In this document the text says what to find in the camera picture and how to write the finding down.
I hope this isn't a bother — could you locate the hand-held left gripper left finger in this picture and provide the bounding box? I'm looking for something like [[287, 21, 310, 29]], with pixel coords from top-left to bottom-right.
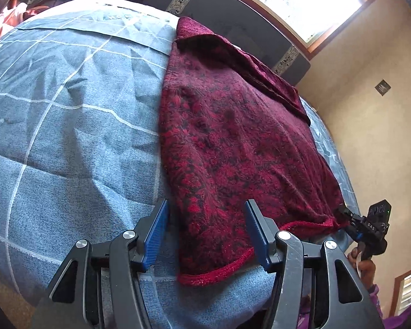
[[34, 198, 170, 329]]

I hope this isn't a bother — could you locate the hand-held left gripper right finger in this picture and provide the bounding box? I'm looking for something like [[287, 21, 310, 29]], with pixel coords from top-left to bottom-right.
[[245, 199, 384, 329]]

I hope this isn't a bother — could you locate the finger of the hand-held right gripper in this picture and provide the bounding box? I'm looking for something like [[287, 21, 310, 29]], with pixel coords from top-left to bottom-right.
[[335, 205, 365, 242]]

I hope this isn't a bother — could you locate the dark red patterned cloth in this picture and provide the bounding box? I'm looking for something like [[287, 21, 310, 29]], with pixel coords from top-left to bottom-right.
[[158, 16, 346, 287]]

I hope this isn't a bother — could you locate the person's right forearm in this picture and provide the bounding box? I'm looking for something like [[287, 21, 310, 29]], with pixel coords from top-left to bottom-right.
[[363, 279, 386, 319]]

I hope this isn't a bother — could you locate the person's right hand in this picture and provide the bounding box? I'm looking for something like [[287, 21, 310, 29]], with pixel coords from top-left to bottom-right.
[[347, 247, 376, 283]]

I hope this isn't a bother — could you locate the purple patterned garment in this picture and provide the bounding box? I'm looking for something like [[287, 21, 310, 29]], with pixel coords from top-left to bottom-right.
[[390, 300, 411, 329]]

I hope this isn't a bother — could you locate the blue checked bedsheet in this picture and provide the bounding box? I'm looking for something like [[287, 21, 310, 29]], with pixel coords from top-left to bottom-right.
[[0, 0, 360, 329]]

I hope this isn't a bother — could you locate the large wooden-framed window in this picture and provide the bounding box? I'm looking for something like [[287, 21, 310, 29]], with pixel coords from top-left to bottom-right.
[[192, 0, 386, 59]]

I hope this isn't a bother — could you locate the orange satin cloth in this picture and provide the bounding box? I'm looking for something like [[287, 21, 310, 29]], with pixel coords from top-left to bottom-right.
[[0, 0, 33, 43]]

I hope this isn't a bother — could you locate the dark wall switch plate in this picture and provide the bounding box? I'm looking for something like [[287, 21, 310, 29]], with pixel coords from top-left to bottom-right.
[[375, 80, 392, 97]]

